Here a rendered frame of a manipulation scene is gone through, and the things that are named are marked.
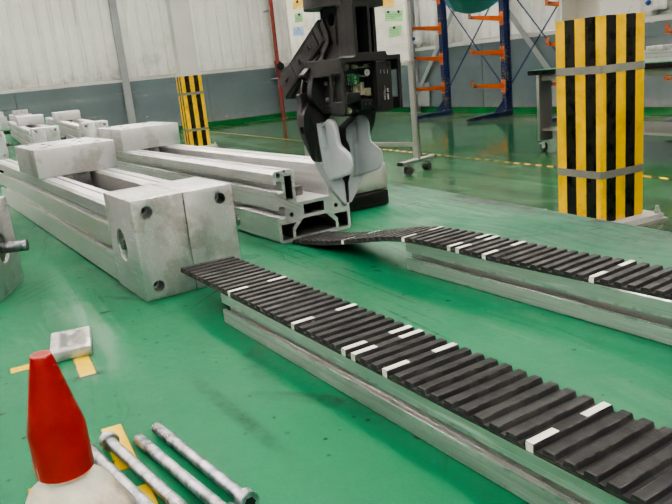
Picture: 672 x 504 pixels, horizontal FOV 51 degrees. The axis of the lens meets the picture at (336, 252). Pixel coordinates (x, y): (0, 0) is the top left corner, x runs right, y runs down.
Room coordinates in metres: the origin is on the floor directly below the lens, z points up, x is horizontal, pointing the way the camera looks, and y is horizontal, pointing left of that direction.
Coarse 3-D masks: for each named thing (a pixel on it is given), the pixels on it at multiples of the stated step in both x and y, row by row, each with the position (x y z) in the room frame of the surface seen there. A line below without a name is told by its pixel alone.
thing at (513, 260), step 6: (540, 246) 0.55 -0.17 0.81; (546, 246) 0.55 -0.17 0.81; (552, 246) 0.55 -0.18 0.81; (522, 252) 0.54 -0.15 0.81; (528, 252) 0.54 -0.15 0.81; (534, 252) 0.54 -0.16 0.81; (540, 252) 0.53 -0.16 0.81; (546, 252) 0.54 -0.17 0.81; (504, 258) 0.53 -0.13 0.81; (510, 258) 0.53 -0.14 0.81; (516, 258) 0.52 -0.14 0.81; (522, 258) 0.52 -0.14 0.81; (528, 258) 0.53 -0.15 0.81; (504, 264) 0.53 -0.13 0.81; (510, 264) 0.52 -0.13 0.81; (516, 264) 0.52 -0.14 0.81
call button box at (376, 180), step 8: (384, 168) 0.98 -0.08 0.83; (368, 176) 0.96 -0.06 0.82; (376, 176) 0.97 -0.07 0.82; (384, 176) 0.98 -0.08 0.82; (360, 184) 0.95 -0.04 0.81; (368, 184) 0.96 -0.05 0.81; (376, 184) 0.97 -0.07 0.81; (384, 184) 0.98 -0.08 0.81; (360, 192) 0.95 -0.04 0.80; (368, 192) 0.97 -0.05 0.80; (376, 192) 0.97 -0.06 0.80; (384, 192) 0.97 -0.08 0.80; (352, 200) 0.95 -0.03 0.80; (360, 200) 0.95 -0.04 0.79; (368, 200) 0.96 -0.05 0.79; (376, 200) 0.97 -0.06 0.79; (384, 200) 0.97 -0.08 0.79; (352, 208) 0.95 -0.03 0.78; (360, 208) 0.95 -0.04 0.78
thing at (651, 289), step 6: (654, 282) 0.44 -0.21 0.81; (660, 282) 0.44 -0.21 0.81; (666, 282) 0.44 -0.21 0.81; (642, 288) 0.43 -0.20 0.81; (648, 288) 0.43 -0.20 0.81; (654, 288) 0.43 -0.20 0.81; (660, 288) 0.42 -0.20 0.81; (666, 288) 0.42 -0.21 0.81; (648, 294) 0.43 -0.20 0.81; (654, 294) 0.42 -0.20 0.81; (660, 294) 0.42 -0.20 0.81; (666, 294) 0.42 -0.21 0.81
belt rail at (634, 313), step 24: (408, 264) 0.64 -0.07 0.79; (432, 264) 0.61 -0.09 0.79; (456, 264) 0.59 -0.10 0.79; (480, 264) 0.56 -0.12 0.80; (480, 288) 0.56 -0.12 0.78; (504, 288) 0.53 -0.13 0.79; (528, 288) 0.52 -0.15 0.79; (552, 288) 0.49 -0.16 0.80; (576, 288) 0.47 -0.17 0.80; (600, 288) 0.46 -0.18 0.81; (576, 312) 0.47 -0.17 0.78; (600, 312) 0.46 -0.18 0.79; (624, 312) 0.45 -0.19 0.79; (648, 312) 0.42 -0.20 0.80; (648, 336) 0.42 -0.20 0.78
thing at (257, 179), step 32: (128, 160) 1.32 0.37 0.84; (160, 160) 1.13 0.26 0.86; (192, 160) 1.01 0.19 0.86; (224, 160) 0.97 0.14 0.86; (256, 160) 0.99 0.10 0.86; (288, 160) 0.91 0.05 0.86; (256, 192) 0.84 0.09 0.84; (288, 192) 0.82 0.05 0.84; (320, 192) 0.85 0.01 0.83; (256, 224) 0.85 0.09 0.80; (288, 224) 0.82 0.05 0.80; (320, 224) 0.86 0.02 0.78
